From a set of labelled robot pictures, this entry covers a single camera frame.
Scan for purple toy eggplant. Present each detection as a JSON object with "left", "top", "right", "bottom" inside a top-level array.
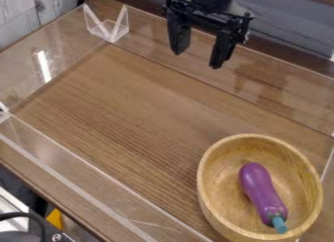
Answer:
[{"left": 239, "top": 163, "right": 289, "bottom": 234}]

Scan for clear acrylic corner bracket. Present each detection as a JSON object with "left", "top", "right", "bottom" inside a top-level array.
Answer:
[{"left": 83, "top": 4, "right": 130, "bottom": 43}]

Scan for clear acrylic tray wall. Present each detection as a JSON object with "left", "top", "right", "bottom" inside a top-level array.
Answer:
[{"left": 0, "top": 0, "right": 334, "bottom": 242}]

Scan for black cable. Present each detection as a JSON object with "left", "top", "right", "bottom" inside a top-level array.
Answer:
[{"left": 0, "top": 212, "right": 47, "bottom": 242}]

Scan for brown wooden bowl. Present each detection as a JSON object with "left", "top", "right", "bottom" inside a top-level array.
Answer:
[{"left": 196, "top": 134, "right": 323, "bottom": 242}]

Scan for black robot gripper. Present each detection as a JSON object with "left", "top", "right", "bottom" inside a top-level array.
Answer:
[{"left": 166, "top": 0, "right": 253, "bottom": 69}]

